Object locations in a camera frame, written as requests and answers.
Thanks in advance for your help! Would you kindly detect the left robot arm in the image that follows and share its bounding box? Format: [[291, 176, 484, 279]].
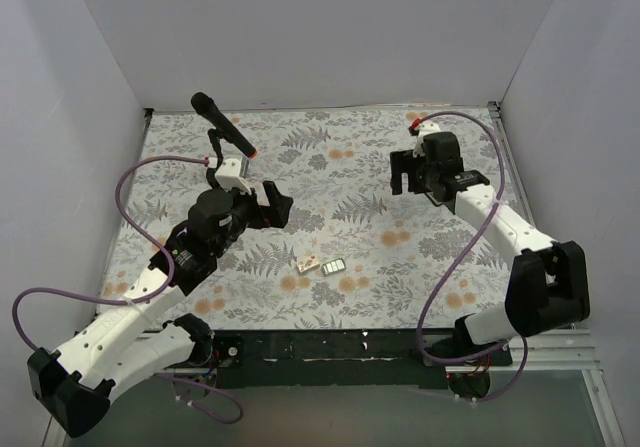
[[27, 181, 294, 438]]

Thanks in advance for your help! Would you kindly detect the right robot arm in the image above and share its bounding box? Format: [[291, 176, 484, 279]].
[[390, 128, 591, 365]]

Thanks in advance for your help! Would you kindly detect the black microphone stand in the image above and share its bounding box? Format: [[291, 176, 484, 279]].
[[206, 128, 224, 188]]

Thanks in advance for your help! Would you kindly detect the staple box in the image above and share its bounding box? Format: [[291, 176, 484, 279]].
[[296, 254, 321, 276]]

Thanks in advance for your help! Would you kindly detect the staple strips pack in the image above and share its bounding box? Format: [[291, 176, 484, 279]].
[[321, 258, 346, 277]]

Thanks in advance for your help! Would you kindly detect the floral patterned table mat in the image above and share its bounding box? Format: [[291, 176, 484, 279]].
[[92, 105, 557, 332]]

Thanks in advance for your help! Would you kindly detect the black microphone orange tip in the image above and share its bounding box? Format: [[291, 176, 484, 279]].
[[191, 92, 257, 158]]

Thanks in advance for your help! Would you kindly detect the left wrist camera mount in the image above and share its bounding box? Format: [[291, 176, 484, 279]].
[[214, 157, 251, 194]]

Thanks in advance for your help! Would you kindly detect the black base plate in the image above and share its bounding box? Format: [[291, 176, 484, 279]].
[[153, 329, 511, 393]]

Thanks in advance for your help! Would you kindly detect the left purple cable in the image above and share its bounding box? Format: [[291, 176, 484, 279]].
[[11, 154, 245, 424]]

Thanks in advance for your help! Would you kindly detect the aluminium frame rail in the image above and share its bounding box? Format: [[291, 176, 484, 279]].
[[64, 329, 601, 373]]

